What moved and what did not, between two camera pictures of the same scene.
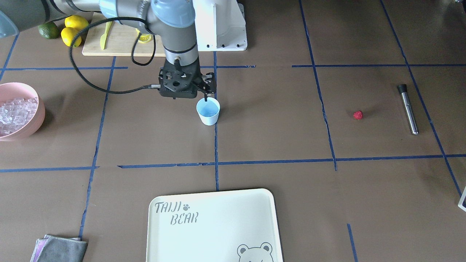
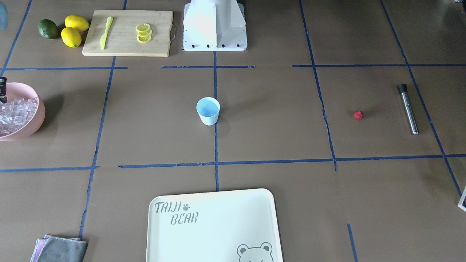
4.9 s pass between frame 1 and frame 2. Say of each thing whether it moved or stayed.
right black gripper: moved
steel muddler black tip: stayed
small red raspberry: stayed
